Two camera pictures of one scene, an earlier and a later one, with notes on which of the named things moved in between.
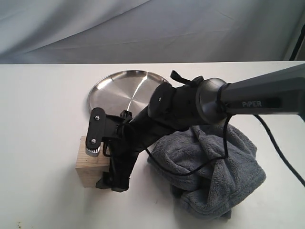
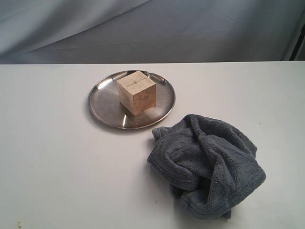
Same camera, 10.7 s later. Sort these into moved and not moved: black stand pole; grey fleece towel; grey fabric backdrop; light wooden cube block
Moved: light wooden cube block
Not moved: black stand pole; grey fleece towel; grey fabric backdrop
